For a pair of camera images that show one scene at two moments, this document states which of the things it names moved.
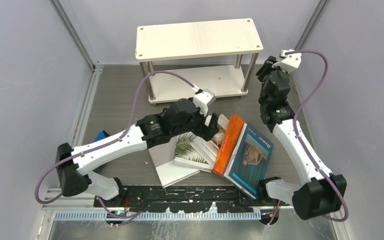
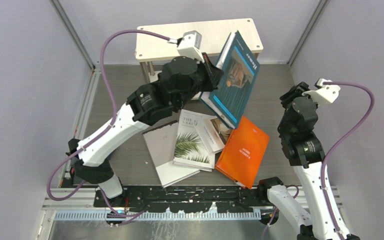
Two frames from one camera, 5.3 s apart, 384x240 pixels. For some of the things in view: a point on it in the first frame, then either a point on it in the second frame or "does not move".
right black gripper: [266, 67] to [298, 89]
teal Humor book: [248, 162] to [241, 67]
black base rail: [183, 199] does not move
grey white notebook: [169, 172] does not move
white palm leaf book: [191, 151] does not move
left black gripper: [204, 131] to [214, 74]
